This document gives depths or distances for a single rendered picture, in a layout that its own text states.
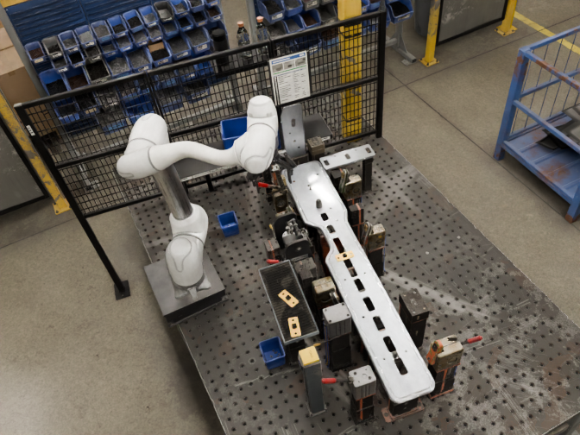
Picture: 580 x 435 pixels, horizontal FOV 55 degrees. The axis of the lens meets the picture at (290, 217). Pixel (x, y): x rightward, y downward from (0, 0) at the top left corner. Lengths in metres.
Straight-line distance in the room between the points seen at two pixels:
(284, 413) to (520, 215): 2.38
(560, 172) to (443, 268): 1.67
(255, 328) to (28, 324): 1.86
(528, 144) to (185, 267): 2.84
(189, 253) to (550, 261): 2.40
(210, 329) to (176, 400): 0.78
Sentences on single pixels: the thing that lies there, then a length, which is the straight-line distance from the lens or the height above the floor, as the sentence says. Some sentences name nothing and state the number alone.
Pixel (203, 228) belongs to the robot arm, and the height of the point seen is 1.01.
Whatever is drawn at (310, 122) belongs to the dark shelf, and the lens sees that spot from 3.19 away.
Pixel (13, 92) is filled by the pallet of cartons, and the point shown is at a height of 0.57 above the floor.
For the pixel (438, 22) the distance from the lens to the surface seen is 5.39.
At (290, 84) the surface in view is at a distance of 3.08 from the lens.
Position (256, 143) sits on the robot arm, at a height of 1.84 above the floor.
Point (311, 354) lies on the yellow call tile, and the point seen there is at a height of 1.16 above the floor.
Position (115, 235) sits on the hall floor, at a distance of 4.31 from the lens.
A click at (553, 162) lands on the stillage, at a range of 4.39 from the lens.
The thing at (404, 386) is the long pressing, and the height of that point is 1.00.
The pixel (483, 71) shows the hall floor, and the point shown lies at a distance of 5.49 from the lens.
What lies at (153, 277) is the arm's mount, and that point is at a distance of 2.86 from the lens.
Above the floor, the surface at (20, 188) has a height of 0.30.
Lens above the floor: 3.01
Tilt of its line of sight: 48 degrees down
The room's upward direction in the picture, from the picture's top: 8 degrees counter-clockwise
